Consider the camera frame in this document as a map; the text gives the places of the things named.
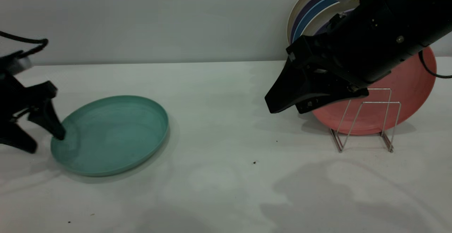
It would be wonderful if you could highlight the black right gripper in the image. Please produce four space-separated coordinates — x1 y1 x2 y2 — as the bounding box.
264 0 424 115

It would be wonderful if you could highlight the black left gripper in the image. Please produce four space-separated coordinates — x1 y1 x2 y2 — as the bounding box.
0 51 67 154

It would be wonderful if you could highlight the green plate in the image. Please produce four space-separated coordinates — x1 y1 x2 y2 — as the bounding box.
50 95 170 177

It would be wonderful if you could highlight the dark purple plate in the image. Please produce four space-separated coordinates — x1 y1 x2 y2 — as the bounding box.
289 0 327 43
314 8 356 36

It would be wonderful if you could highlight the blue plate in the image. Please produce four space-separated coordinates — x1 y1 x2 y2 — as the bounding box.
292 0 339 43

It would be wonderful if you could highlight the beige plate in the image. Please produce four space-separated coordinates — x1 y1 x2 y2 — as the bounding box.
286 0 320 45
300 0 361 38

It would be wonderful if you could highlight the pink plate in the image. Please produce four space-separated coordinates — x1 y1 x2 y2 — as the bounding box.
312 47 437 136

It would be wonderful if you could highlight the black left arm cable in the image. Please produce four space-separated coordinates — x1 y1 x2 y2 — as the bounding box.
0 31 49 58

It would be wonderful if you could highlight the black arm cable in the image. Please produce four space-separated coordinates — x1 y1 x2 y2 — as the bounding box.
0 31 49 58
418 49 452 79

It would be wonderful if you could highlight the metal wire plate rack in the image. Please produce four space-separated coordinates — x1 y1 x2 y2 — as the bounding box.
330 88 402 154

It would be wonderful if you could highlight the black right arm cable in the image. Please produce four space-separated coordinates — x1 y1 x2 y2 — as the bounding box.
418 49 452 79

